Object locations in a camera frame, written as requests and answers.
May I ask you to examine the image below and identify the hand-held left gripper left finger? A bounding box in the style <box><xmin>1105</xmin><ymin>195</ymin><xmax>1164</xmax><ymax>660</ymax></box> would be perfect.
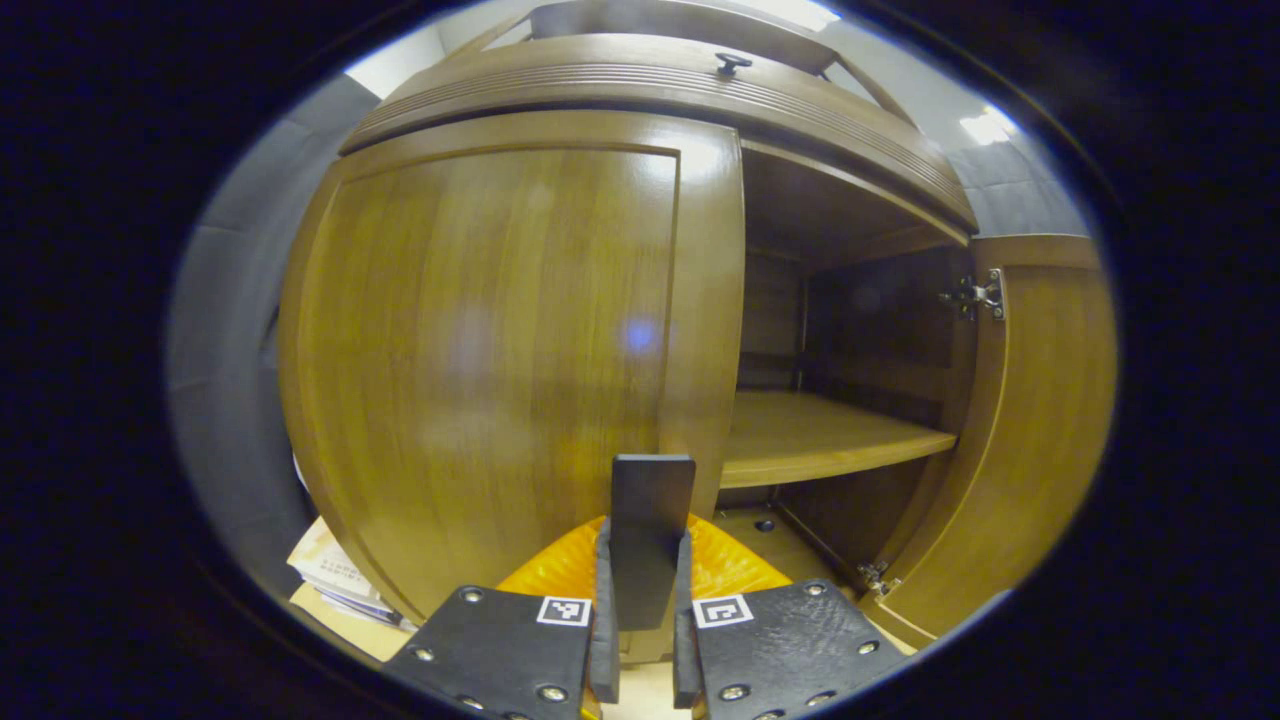
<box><xmin>380</xmin><ymin>515</ymin><xmax>621</xmax><ymax>720</ymax></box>

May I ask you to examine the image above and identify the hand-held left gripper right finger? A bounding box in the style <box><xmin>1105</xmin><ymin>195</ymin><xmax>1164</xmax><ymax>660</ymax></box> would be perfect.
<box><xmin>672</xmin><ymin>513</ymin><xmax>913</xmax><ymax>720</ymax></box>

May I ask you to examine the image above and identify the black door handle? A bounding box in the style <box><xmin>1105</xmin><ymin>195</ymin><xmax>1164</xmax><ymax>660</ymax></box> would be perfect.
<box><xmin>608</xmin><ymin>454</ymin><xmax>697</xmax><ymax>633</ymax></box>

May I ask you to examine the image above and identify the wooden shoe cabinet door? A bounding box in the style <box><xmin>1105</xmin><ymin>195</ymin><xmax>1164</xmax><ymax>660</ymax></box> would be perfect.
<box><xmin>277</xmin><ymin>108</ymin><xmax>747</xmax><ymax>661</ymax></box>
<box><xmin>858</xmin><ymin>233</ymin><xmax>1118</xmax><ymax>651</ymax></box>

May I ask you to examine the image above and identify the wooden double-door shoe cabinet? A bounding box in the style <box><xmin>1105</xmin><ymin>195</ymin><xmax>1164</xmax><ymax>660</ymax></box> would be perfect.
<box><xmin>277</xmin><ymin>0</ymin><xmax>1119</xmax><ymax>666</ymax></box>

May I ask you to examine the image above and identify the white book under beige book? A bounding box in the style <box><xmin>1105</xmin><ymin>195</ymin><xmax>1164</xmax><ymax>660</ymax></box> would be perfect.
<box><xmin>320</xmin><ymin>590</ymin><xmax>421</xmax><ymax>633</ymax></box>

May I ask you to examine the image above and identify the beige cover book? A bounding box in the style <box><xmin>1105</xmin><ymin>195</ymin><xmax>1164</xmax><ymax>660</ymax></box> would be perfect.
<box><xmin>287</xmin><ymin>515</ymin><xmax>396</xmax><ymax>613</ymax></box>

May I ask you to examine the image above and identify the wooden inner shelf board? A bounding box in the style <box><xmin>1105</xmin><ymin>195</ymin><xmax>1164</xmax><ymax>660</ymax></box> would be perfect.
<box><xmin>720</xmin><ymin>390</ymin><xmax>959</xmax><ymax>490</ymax></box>

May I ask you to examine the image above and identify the small ceiling light panel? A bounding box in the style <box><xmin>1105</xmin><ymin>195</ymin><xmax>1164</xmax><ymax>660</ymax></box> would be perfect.
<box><xmin>960</xmin><ymin>105</ymin><xmax>1016</xmax><ymax>146</ymax></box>

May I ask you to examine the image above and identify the large ceiling light panel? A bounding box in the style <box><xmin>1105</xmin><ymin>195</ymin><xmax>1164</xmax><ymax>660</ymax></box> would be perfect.
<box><xmin>740</xmin><ymin>0</ymin><xmax>841</xmax><ymax>31</ymax></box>

